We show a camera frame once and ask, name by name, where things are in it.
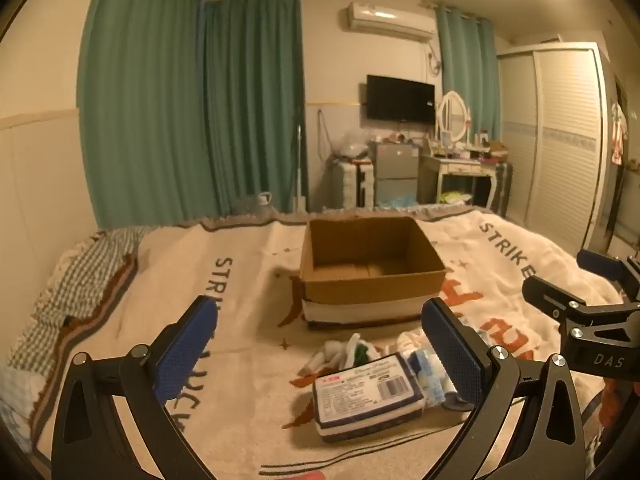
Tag brown cardboard box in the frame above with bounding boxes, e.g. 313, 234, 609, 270
298, 216, 447, 329

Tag printed cream blanket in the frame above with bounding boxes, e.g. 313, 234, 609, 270
30, 207, 640, 480

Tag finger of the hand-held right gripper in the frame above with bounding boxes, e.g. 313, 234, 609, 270
521, 275, 640, 337
576, 248, 640, 306

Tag white air conditioner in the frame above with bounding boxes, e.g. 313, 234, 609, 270
344, 1, 435, 42

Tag hanging clothes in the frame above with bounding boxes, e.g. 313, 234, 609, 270
610, 102, 628, 166

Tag narrow green curtain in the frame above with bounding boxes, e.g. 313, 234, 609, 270
434, 4, 502, 141

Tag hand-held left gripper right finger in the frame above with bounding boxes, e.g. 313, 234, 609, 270
421, 297, 587, 480

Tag white and green sock bundle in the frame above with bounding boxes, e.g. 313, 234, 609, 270
305, 332, 388, 376

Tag white cloth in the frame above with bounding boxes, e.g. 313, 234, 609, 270
395, 330, 428, 356

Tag dark wall cable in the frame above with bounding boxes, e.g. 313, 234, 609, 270
317, 110, 333, 161

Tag grey mini fridge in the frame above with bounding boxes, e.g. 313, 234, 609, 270
369, 140, 421, 208

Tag white louvred wardrobe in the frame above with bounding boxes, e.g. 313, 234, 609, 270
497, 42, 618, 253

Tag white dressing table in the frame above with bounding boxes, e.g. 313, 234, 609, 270
419, 152, 501, 208

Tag dark suitcase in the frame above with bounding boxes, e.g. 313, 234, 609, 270
492, 160, 514, 216

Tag white mop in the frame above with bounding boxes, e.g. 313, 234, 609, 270
292, 125, 308, 213

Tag white oval mirror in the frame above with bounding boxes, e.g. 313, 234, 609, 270
434, 91, 473, 143

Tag clear plastic bag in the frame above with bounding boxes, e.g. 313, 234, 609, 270
332, 130, 371, 158

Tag green window curtain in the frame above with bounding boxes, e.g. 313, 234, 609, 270
202, 0, 307, 213

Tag checked bed sheet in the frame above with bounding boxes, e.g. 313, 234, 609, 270
7, 227, 151, 376

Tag tissue pack with barcode label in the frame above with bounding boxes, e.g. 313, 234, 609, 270
312, 352, 427, 443

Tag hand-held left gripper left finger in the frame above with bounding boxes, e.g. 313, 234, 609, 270
50, 296, 221, 480

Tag wall-mounted black television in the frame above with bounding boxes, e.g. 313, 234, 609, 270
366, 74, 436, 125

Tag blue and white packet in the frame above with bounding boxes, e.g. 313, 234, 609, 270
407, 347, 458, 409

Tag wide green curtain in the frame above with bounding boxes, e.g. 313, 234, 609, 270
77, 0, 208, 228

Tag white suitcase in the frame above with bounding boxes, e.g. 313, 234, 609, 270
327, 160, 376, 209

